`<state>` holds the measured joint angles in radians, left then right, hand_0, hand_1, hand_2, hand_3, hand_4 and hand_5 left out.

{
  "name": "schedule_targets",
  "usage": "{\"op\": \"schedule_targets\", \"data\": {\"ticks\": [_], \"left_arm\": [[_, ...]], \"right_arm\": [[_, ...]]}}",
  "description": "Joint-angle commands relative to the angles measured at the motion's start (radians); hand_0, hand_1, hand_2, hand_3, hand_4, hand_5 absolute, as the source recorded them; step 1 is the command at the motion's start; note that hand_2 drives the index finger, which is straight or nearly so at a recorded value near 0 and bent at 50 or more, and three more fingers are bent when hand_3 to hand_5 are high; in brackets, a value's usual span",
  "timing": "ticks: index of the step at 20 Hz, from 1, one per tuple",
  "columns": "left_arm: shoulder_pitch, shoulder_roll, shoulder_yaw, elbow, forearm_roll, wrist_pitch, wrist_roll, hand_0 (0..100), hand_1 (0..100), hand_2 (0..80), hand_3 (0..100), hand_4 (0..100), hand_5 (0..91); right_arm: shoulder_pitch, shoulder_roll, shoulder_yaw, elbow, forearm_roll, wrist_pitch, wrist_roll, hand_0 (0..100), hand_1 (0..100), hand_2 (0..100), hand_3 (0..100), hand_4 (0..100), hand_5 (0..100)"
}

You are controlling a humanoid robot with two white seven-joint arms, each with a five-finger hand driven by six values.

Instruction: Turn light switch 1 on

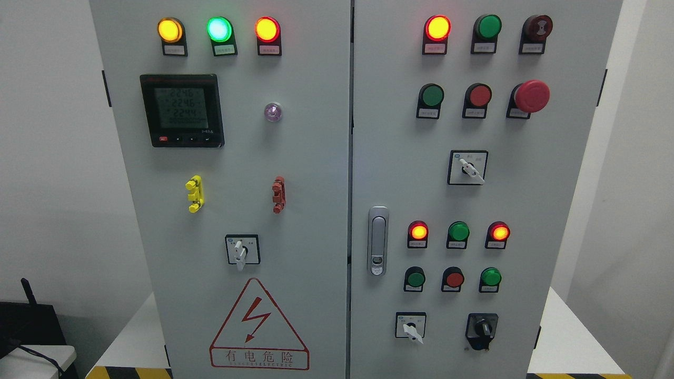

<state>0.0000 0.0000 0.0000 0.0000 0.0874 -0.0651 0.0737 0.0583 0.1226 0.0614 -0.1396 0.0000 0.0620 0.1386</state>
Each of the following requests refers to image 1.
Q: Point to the white rotary switch door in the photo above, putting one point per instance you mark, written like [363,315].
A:
[242,250]

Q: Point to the green lit indicator light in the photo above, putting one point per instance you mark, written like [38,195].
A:
[222,37]

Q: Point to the grey electrical cabinet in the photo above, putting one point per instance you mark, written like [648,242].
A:
[348,81]

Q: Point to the red terminal connector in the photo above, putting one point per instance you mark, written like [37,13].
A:
[279,195]

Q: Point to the red lit indicator lower left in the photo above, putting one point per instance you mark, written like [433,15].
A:
[417,235]

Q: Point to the small purple indicator lamp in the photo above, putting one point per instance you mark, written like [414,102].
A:
[273,112]

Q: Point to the green push button lower left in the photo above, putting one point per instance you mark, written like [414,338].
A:
[414,279]

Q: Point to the green push button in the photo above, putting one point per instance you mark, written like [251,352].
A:
[414,279]
[430,97]
[490,279]

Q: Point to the green indicator lower middle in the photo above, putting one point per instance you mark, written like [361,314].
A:
[458,234]

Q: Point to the green push button upper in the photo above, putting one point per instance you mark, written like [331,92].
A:
[430,97]

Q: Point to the yellow terminal connector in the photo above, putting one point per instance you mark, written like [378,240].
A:
[195,193]

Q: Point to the red push button lower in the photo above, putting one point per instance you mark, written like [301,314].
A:
[452,279]

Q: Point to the red push button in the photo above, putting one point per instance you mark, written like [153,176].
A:
[476,100]
[452,279]

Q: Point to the red electric hazard sticker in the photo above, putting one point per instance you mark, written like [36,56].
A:
[257,334]

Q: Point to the red lit indicator lower right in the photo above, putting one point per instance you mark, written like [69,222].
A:
[497,235]

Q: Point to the red push button upper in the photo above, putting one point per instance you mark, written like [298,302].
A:
[476,100]

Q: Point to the red lit indicator light left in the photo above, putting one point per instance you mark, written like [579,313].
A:
[268,34]

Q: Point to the black digital power meter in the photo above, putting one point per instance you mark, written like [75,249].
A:
[183,110]

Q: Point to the green push button lower right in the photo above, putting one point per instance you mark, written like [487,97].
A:
[490,279]

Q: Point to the red lit indicator right door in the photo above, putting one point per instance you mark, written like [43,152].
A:
[435,36]

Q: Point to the red emergency stop button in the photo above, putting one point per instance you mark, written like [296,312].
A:
[527,98]

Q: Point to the green indicator top right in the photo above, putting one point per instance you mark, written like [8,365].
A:
[485,34]

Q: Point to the yellow indicator light top left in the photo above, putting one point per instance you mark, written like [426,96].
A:
[172,34]

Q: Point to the dark red buzzer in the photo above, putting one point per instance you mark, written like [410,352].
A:
[535,31]

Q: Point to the black device with antenna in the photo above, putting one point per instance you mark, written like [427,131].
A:
[29,323]

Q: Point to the white box lower left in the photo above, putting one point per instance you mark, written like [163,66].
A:
[19,364]

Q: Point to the silver door latch handle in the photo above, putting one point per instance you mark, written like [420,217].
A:
[377,239]

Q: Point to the white rotary switch upper right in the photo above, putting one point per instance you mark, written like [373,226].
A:
[467,166]

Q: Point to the white rotary switch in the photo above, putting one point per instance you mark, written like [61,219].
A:
[467,166]
[410,325]

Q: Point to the white rotary switch lower right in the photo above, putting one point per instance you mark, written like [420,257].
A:
[410,325]

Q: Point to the black rotary switch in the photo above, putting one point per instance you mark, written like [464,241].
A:
[480,330]

